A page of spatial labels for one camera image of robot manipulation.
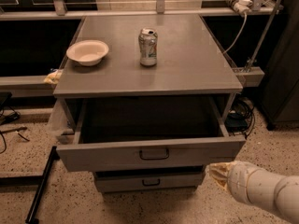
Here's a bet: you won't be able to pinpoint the white power cable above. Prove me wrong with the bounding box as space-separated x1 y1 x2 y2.
221 12 249 56

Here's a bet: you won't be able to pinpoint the dark cabinet at right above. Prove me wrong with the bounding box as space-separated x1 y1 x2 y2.
258 0 299 131

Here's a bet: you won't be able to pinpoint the grey open top drawer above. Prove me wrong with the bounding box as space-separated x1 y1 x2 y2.
57 96 245 172

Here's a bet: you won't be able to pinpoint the yellow cloth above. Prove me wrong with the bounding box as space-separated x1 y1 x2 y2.
44 69 63 85

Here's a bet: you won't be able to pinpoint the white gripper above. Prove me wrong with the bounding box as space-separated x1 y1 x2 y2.
207 161 265 205

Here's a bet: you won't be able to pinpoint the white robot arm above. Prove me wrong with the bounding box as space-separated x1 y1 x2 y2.
209 161 299 224

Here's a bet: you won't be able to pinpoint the grey metal rail frame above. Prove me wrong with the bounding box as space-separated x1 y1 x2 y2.
0 0 284 98

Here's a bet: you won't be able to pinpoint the black cable bundle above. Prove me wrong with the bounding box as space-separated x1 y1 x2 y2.
225 96 256 139

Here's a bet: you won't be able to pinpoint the black cables at left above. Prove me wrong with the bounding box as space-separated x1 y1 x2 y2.
0 91 31 155

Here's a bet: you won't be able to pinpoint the silver soda can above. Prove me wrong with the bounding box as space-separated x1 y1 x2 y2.
138 28 158 66

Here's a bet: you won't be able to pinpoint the white power strip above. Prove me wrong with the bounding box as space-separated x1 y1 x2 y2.
225 0 252 16

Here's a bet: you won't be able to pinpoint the white bowl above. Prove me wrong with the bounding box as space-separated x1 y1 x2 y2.
66 40 109 66

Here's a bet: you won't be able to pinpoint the black metal floor bar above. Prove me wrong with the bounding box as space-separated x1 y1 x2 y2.
25 147 59 224

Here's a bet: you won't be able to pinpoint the grey lower drawer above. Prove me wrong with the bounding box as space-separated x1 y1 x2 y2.
93 165 205 193

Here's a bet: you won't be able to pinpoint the grey drawer cabinet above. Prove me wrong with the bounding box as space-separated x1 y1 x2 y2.
54 15 242 142

